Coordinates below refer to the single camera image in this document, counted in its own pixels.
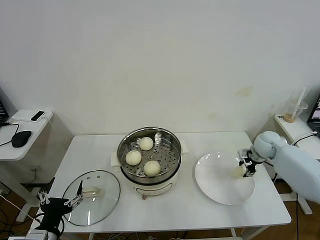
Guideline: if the black computer mouse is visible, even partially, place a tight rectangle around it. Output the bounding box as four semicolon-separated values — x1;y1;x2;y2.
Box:
11;130;32;148

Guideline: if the black power cable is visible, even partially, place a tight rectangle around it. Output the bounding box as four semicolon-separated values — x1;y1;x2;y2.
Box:
271;131;320;240

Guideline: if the white floor cable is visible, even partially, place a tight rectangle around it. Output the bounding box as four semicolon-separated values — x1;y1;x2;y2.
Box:
0;194;35;221

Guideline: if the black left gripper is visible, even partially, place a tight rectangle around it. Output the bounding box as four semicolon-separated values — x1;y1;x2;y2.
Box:
37;176;84;230

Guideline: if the white electric cooker pot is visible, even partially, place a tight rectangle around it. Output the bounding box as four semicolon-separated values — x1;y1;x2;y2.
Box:
109;140;190;201

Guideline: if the white steamed baozi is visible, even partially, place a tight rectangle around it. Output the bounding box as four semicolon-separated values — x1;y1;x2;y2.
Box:
143;160;161;177
231;166;247;178
125;150;143;166
138;136;154;152

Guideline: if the black laptop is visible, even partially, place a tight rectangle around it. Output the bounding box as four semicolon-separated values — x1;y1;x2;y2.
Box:
306;91;320;138
0;87;11;127

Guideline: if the clear plastic drink cup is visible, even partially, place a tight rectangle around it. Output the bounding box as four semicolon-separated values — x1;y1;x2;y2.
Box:
282;89;308;124

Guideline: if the perforated steel steamer basket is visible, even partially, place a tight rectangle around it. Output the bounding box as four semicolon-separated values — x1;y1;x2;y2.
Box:
116;127;182;185

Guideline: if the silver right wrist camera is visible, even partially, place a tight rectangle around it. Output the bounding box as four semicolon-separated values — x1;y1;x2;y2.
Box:
236;148;253;161

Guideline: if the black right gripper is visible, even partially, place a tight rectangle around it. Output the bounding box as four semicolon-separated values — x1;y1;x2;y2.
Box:
237;156;260;179

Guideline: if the round white plate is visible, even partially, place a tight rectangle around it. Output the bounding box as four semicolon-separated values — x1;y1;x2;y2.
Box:
194;152;256;206

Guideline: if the small white black device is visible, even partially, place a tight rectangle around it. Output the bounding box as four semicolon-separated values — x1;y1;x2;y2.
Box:
29;110;46;123

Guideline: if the white side table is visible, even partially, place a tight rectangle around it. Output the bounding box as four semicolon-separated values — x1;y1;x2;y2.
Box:
251;113;320;216
0;108;74;223

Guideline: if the black mouse cable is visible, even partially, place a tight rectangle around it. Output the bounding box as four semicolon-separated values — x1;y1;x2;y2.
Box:
0;121;20;147

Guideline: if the flat white box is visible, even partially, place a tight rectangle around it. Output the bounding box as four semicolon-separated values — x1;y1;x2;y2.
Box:
11;109;52;123

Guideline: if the white drinking straw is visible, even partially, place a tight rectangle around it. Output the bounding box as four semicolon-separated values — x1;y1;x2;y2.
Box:
292;87;307;118

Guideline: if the round glass pot lid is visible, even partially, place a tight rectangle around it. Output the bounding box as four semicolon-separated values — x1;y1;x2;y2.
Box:
61;170;121;227

